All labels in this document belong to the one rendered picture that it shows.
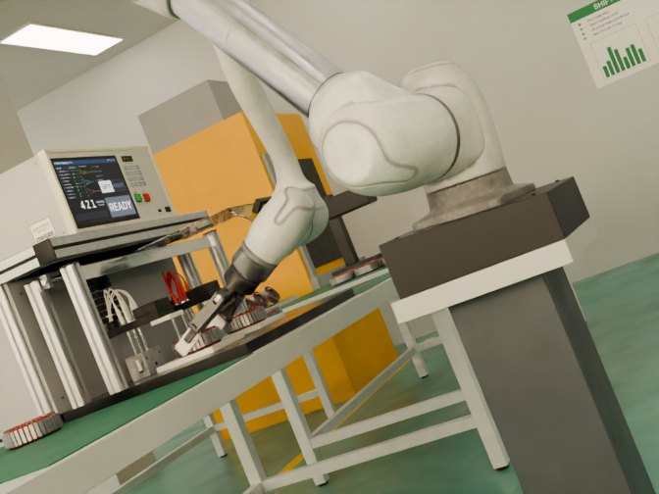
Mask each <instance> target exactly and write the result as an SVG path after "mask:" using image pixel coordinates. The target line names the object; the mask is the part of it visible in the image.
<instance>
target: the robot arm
mask: <svg viewBox="0 0 659 494"><path fill-rule="evenodd" d="M129 1H132V2H133V3H135V4H137V5H140V6H142V7H144V8H147V9H149V10H151V11H153V12H155V13H158V14H160V15H162V16H164V17H166V18H169V19H182V20H183V21H184V22H186V23H187V24H188V25H190V26H191V27H192V28H194V29H195V30H196V31H197V32H199V33H200V34H201V35H202V36H204V37H205V38H206V39H208V40H209V41H210V42H211V43H212V44H213V46H214V49H215V51H216V54H217V56H218V59H219V61H220V64H221V66H222V69H223V71H224V74H225V76H226V78H227V81H228V84H229V86H230V88H231V90H232V92H233V94H234V96H235V98H236V100H237V102H238V103H239V105H240V107H241V109H242V110H243V112H244V114H245V115H246V117H247V119H248V120H249V121H250V123H251V124H252V126H253V128H254V130H255V131H256V133H257V135H258V136H259V138H260V140H261V141H262V143H263V145H264V146H265V148H266V150H267V152H268V154H269V156H270V158H271V160H272V162H273V165H274V168H275V172H276V177H277V186H276V189H275V191H274V192H273V194H272V195H271V196H272V198H271V199H270V200H269V201H268V203H267V204H266V205H265V206H264V208H263V209H262V210H261V211H260V213H259V214H258V216H257V217H256V219H255V220H254V222H253V223H252V224H251V226H250V228H249V231H248V234H247V236H246V238H245V239H244V240H243V241H242V243H241V245H240V246H239V248H238V249H237V251H236V252H235V253H234V255H233V256H232V258H231V261H232V263H231V265H230V266H229V268H228V269H227V271H226V272H225V274H224V279H225V281H226V283H227V286H226V287H223V288H222V289H221V290H220V291H216V292H215V293H214V295H213V296H212V298H211V299H210V300H209V301H208V303H207V304H206V305H205V306H204V307H203V308H202V309H201V311H200V312H199V313H198V314H197V315H196V316H195V318H194V319H193V320H192V321H191V322H189V323H188V327H189V329H188V330H187V331H186V333H185V334H184V336H183V337H182V338H181V340H180V341H179V342H178V344H177V346H176V347H175V349H176V350H177V351H178V352H179V353H180V354H181V355H182V356H183V357H185V356H186V355H187V354H188V352H189V351H190V349H191V348H192V347H193V345H194V344H195V343H196V341H197V340H198V339H199V337H200V336H201V334H202V332H201V331H202V330H203V329H204V328H205V327H206V326H207V325H208V326H207V328H208V327H210V326H213V325H215V326H218V327H219V329H220V330H222V329H223V327H224V326H225V325H226V323H227V322H228V323H231V322H232V319H231V318H230V317H234V315H235V313H236V312H237V310H238V308H239V306H240V305H241V303H242V301H243V300H244V298H245V296H246V295H247V296H248V295H252V294H253V293H254V291H255V290H256V288H257V287H258V286H259V284H260V283H262V282H265V281H267V279H268V277H269V276H270V275H271V274H272V272H273V271H274V270H275V269H276V268H277V266H278V265H279V263H280V262H281V261H282V260H283V259H284V258H285V257H287V256H288V255H291V254H292V253H293V252H294V251H295V250H296V249H297V248H298V247H299V246H302V245H305V244H307V243H309V242H311V241H313V240H314V239H316V238H317V237H318V236H319V235H320V234H321V233H322V232H323V231H324V230H325V228H326V226H327V224H328V221H329V210H328V207H327V205H326V203H325V201H324V200H323V199H322V197H321V196H320V194H319V192H318V190H317V188H316V186H315V184H313V183H311V182H310V181H308V180H307V179H306V178H305V176H304V174H303V172H302V171H301V168H300V166H299V163H298V160H297V158H296V155H295V153H294V151H293V148H292V146H291V144H290V142H289V140H288V138H287V136H286V134H285V132H284V130H283V128H282V126H281V124H280V122H279V119H278V117H277V115H276V113H275V111H274V109H273V107H272V105H271V103H270V101H269V99H268V97H267V95H266V93H265V91H264V89H263V87H262V85H261V83H260V81H261V82H262V83H264V84H265V85H266V86H268V87H269V88H270V89H271V90H273V91H274V92H275V94H277V95H278V96H279V97H281V98H282V99H283V100H284V101H286V102H287V103H288V104H289V105H291V106H292V107H293V108H295V109H296V110H297V111H298V112H300V113H301V114H302V115H303V116H305V117H306V118H307V119H308V120H309V128H310V135H311V138H312V141H313V142H314V143H315V144H316V146H317V147H318V148H319V150H320V155H321V159H322V162H323V164H324V166H325V168H326V170H327V172H328V173H329V175H330V176H331V177H332V178H333V179H334V180H335V181H336V182H337V183H338V184H339V185H341V186H342V187H344V188H346V189H347V190H349V191H352V192H354V193H357V194H361V195H365V196H388V195H393V194H398V193H402V192H406V191H410V190H413V189H416V188H418V187H421V186H423V187H424V190H425V192H426V194H428V195H427V199H428V203H429V207H430V212H429V213H428V214H427V215H426V216H424V217H423V218H421V219H419V220H418V221H416V222H414V223H413V224H412V227H413V229H414V231H418V230H421V229H424V228H427V227H430V226H434V225H437V224H440V223H443V222H449V221H452V220H455V219H458V218H462V217H465V216H467V215H470V214H474V213H477V212H480V211H483V210H487V209H490V208H494V207H497V206H500V205H502V204H505V203H506V202H508V201H511V200H513V199H515V198H518V197H520V196H522V195H525V194H527V193H529V192H532V191H535V190H536V188H535V185H534V183H533V182H532V183H520V184H514V183H513V181H512V178H511V176H510V174H509V172H508V170H507V168H506V164H505V161H504V157H503V153H502V148H501V144H500V141H499V137H498V134H497V131H496V128H495V124H494V121H493V119H492V116H491V113H490V110H489V109H488V106H487V104H486V101H485V99H484V97H483V94H482V91H481V89H480V88H479V86H478V85H477V83H476V82H475V81H474V79H473V78H472V77H471V76H470V75H469V74H468V73H467V72H466V71H465V70H464V69H463V68H462V67H461V66H459V65H456V64H454V63H452V62H450V61H439V62H434V63H430V64H426V65H423V66H420V67H418V68H415V69H413V70H411V71H410V72H408V73H407V74H406V75H405V76H404V78H403V79H402V80H401V81H400V83H399V85H398V86H395V85H393V84H391V83H389V82H387V81H385V80H383V79H381V78H379V77H377V76H375V75H373V74H370V73H368V72H366V71H353V72H348V73H345V72H343V71H342V70H341V69H339V68H338V67H337V66H335V65H334V64H333V63H331V62H330V61H328V60H327V59H326V58H324V57H323V56H322V55H320V54H319V53H318V52H316V51H315V50H314V49H312V48H311V47H310V46H308V45H307V44H306V43H304V42H303V41H302V40H300V39H299V38H298V37H296V36H295V35H293V34H292V33H291V32H289V31H288V30H287V29H285V28H284V27H283V26H281V25H280V24H278V23H277V22H276V21H274V20H273V19H272V18H270V17H269V16H268V15H266V14H265V13H264V12H262V11H261V10H260V9H258V8H257V7H255V6H254V5H253V4H251V3H250V2H249V1H247V0H129ZM504 168H506V169H504ZM501 169H502V170H501ZM467 180H468V181H467ZM464 181H465V182H464ZM461 182H462V183H461ZM458 183H459V184H458ZM455 184H456V185H455ZM452 185H453V186H452ZM449 186H450V187H449ZM446 187H447V188H446ZM443 188H444V189H443ZM440 189H441V190H440ZM437 190H438V191H437ZM429 193H430V194H429Z"/></svg>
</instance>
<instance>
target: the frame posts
mask: <svg viewBox="0 0 659 494"><path fill-rule="evenodd" d="M202 235H203V237H205V236H209V235H210V236H211V239H212V241H213V244H214V246H213V247H210V248H208V249H209V252H210V254H211V257H212V259H213V262H214V264H215V267H216V269H217V271H218V274H219V276H220V279H221V281H222V284H223V286H224V287H226V286H227V283H226V281H225V279H224V274H225V272H226V271H227V269H228V268H229V266H230V263H229V261H228V257H227V254H226V252H225V249H224V247H223V244H222V242H221V239H220V237H219V234H218V233H217V230H216V229H214V230H211V231H208V232H206V233H204V234H202ZM177 259H178V262H179V264H180V267H181V269H182V271H183V274H184V276H185V279H186V281H187V284H188V286H189V288H190V289H192V288H195V287H197V286H200V285H202V284H203V282H202V279H201V277H200V274H199V272H198V269H197V268H196V265H195V263H194V260H193V258H192V255H191V253H187V254H184V255H180V256H177ZM59 270H60V272H61V274H62V277H63V279H64V281H65V283H66V286H67V288H68V291H69V293H70V296H71V298H72V301H73V303H74V306H75V308H76V312H77V315H78V317H79V320H80V322H81V325H82V327H83V330H84V332H85V335H86V337H87V340H88V342H89V345H90V347H91V350H92V352H93V355H94V357H95V360H96V362H97V365H98V367H99V369H100V371H101V374H102V376H103V379H104V381H105V384H106V386H107V389H108V391H109V394H110V395H112V394H115V393H118V392H120V391H122V390H124V389H127V388H128V386H127V382H126V379H125V377H124V374H123V372H122V369H121V367H120V364H119V362H118V359H117V357H116V354H115V352H114V349H113V347H112V344H111V342H110V339H109V337H108V334H107V332H106V329H105V327H104V324H103V322H102V320H101V318H100V315H99V313H98V310H97V308H96V305H95V303H94V300H93V298H92V295H91V293H90V290H89V288H88V285H87V283H86V280H85V278H84V275H83V273H82V270H81V268H80V265H79V263H78V261H76V262H72V263H68V264H66V265H64V266H62V267H60V268H59ZM24 287H25V291H26V293H27V296H28V298H29V301H30V303H31V306H32V307H33V310H34V312H35V315H36V317H37V320H38V322H39V325H40V327H41V330H42V332H43V335H44V337H45V340H46V342H47V345H48V347H49V350H50V352H51V355H52V357H53V360H54V362H55V365H56V367H57V370H58V372H59V375H60V377H61V379H62V381H63V384H64V386H65V389H66V391H67V394H68V396H69V399H70V401H71V404H72V406H73V409H76V408H78V407H81V406H83V405H86V404H87V403H90V402H92V401H91V399H90V396H89V394H88V391H87V389H86V386H85V384H84V381H83V379H82V376H81V374H80V371H79V369H78V366H77V364H76V360H75V357H74V355H73V352H72V350H71V347H70V345H69V342H68V340H67V337H66V335H65V332H64V330H63V328H62V326H61V323H60V321H59V318H58V316H57V313H56V311H55V308H54V306H53V303H52V301H51V298H50V296H49V293H48V291H47V290H44V287H43V285H42V283H41V280H40V278H37V279H33V280H31V281H29V282H27V283H25V284H24ZM247 310H248V308H247V305H246V303H245V300H243V301H242V303H241V305H240V306H239V308H238V310H237V312H236V313H235V315H238V314H241V313H242V312H245V311H247Z"/></svg>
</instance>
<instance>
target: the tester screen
mask: <svg viewBox="0 0 659 494"><path fill-rule="evenodd" d="M52 163H53V165H54V168H55V170H56V173H57V175H58V178H59V179H60V182H61V184H62V187H63V189H64V192H65V194H66V197H67V199H68V202H69V204H70V207H71V209H72V212H73V214H74V217H75V219H76V215H79V214H85V213H92V212H99V211H105V210H107V213H108V215H109V217H105V218H99V219H92V220H86V221H80V222H78V221H77V219H76V223H77V225H83V224H89V223H95V222H105V221H111V220H117V219H122V218H128V217H134V216H137V213H136V214H133V215H127V216H120V217H114V218H112V216H111V213H110V211H109V208H108V206H107V203H106V201H105V198H107V197H115V196H123V195H129V194H128V191H127V190H124V191H116V192H107V193H102V190H101V188H100V185H99V183H98V181H103V180H113V179H123V177H122V175H121V172H120V170H119V167H118V165H117V162H116V160H115V158H111V159H93V160H76V161H59V162H52ZM88 199H94V201H95V203H96V206H97V208H98V209H92V210H85V211H83V210H82V209H81V207H80V204H79V202H78V201H80V200H88Z"/></svg>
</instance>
